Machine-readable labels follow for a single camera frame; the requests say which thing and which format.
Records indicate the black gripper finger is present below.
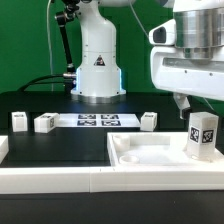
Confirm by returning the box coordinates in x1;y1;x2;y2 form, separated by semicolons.
173;93;191;120

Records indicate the white square table top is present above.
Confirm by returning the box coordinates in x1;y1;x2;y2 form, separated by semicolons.
107;132;224;166

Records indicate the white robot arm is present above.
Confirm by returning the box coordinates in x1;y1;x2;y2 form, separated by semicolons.
72;0;224;118

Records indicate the white sheet with tags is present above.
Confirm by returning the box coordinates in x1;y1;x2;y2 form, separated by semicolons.
57;113;140;127

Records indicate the white front fence bar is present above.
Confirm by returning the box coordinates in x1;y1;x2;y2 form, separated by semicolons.
0;165;224;194

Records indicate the white fence bar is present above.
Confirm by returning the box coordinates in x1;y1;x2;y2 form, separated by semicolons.
0;136;9;164
0;165;224;194

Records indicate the white left fence bar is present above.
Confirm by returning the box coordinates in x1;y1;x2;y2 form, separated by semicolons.
0;136;9;164

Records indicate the black cable bundle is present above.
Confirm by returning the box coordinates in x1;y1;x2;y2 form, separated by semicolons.
17;74;73;93

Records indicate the thin white cable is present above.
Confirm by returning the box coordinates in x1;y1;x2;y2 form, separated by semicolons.
46;0;55;92

